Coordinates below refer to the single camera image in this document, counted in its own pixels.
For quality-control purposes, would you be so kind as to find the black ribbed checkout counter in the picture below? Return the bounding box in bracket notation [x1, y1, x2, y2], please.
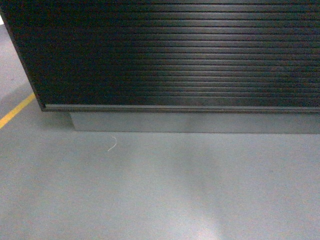
[0, 0, 320, 134]

